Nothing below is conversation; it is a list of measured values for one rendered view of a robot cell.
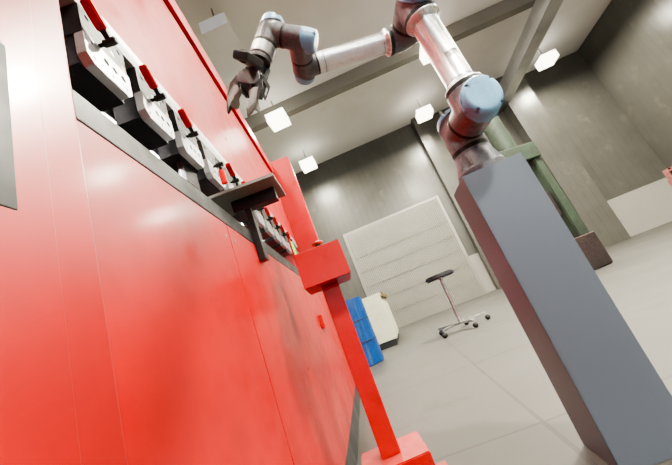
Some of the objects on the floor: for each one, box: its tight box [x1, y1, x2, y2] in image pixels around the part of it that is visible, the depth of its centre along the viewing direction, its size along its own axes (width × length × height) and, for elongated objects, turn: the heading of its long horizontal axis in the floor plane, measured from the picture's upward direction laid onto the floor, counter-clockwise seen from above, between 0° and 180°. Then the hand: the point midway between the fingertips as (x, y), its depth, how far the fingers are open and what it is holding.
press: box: [484, 116, 613, 271], centre depth 552 cm, size 70×87×281 cm
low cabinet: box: [362, 292, 399, 351], centre depth 645 cm, size 182×222×83 cm
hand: (238, 109), depth 101 cm, fingers open, 5 cm apart
